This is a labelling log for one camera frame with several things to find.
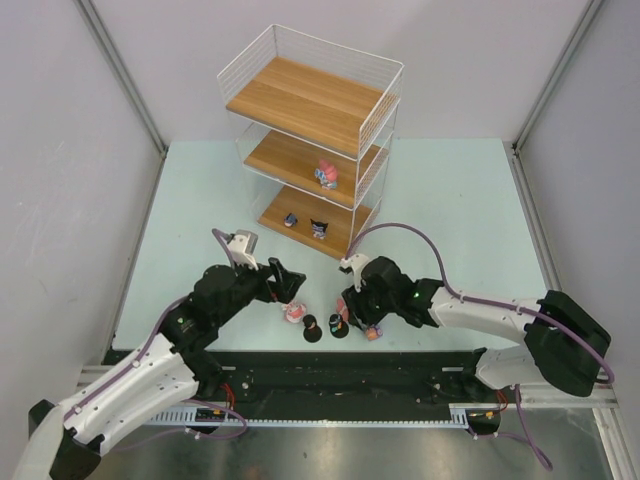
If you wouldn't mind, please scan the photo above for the pink bunny flower crown figurine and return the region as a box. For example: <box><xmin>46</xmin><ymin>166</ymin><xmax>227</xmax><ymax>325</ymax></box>
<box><xmin>336</xmin><ymin>297</ymin><xmax>349</xmax><ymax>322</ymax></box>

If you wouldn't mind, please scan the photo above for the aluminium frame rail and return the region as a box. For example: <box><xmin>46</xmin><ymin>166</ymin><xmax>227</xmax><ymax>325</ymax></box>
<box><xmin>75</xmin><ymin>365</ymin><xmax>619</xmax><ymax>409</ymax></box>

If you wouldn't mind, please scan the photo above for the black duck figurine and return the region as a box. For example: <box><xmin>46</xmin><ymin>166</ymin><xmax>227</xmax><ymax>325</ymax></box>
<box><xmin>328</xmin><ymin>313</ymin><xmax>349</xmax><ymax>339</ymax></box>
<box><xmin>303</xmin><ymin>314</ymin><xmax>322</xmax><ymax>343</ymax></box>

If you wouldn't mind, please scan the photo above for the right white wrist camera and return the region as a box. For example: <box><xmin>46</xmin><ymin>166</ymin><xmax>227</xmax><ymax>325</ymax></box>
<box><xmin>339</xmin><ymin>253</ymin><xmax>370</xmax><ymax>292</ymax></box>

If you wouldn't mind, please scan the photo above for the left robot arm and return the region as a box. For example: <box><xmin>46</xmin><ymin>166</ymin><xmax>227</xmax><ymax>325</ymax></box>
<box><xmin>13</xmin><ymin>258</ymin><xmax>306</xmax><ymax>479</ymax></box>

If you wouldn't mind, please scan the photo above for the white slotted cable duct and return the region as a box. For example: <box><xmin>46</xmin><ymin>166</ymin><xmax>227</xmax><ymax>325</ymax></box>
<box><xmin>149</xmin><ymin>403</ymin><xmax>471</xmax><ymax>429</ymax></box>

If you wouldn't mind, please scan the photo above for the purple rabbit figurine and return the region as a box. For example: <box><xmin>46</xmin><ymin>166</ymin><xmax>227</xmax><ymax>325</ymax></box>
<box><xmin>365</xmin><ymin>325</ymin><xmax>383</xmax><ymax>341</ymax></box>

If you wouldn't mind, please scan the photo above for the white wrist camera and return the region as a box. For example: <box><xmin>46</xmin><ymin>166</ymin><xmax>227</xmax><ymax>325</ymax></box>
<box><xmin>339</xmin><ymin>253</ymin><xmax>370</xmax><ymax>292</ymax></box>
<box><xmin>226</xmin><ymin>230</ymin><xmax>258</xmax><ymax>270</ymax></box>

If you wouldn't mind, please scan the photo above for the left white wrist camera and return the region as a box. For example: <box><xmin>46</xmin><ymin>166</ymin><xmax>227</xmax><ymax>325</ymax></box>
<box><xmin>226</xmin><ymin>230</ymin><xmax>258</xmax><ymax>270</ymax></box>

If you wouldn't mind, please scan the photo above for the white pink round figurine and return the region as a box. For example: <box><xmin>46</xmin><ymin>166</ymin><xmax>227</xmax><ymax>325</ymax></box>
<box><xmin>282</xmin><ymin>301</ymin><xmax>307</xmax><ymax>324</ymax></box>

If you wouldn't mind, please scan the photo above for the white wire three-tier shelf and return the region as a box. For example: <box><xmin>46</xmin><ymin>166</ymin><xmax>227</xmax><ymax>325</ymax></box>
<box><xmin>217</xmin><ymin>24</ymin><xmax>404</xmax><ymax>259</ymax></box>

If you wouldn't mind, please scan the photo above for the black eared purple figurine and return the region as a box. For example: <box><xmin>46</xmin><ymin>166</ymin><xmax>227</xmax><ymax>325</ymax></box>
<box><xmin>310</xmin><ymin>219</ymin><xmax>328</xmax><ymax>240</ymax></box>

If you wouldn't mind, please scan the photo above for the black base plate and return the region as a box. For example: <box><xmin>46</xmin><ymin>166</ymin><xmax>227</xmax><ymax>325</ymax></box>
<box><xmin>199</xmin><ymin>351</ymin><xmax>500</xmax><ymax>422</ymax></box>

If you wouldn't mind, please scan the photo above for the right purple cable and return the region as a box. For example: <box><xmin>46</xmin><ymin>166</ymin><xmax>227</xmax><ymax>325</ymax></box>
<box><xmin>349</xmin><ymin>222</ymin><xmax>616</xmax><ymax>471</ymax></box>

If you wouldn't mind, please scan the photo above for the pink bunny blue bow figurine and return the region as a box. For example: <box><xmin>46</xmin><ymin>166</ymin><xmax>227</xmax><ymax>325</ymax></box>
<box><xmin>314</xmin><ymin>159</ymin><xmax>338</xmax><ymax>190</ymax></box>

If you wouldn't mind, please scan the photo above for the small blue lying figurine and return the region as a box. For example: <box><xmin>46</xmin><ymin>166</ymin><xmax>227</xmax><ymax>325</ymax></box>
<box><xmin>284</xmin><ymin>213</ymin><xmax>298</xmax><ymax>228</ymax></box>

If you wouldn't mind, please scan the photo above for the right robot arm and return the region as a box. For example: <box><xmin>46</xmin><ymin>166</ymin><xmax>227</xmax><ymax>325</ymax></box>
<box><xmin>340</xmin><ymin>254</ymin><xmax>611</xmax><ymax>398</ymax></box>

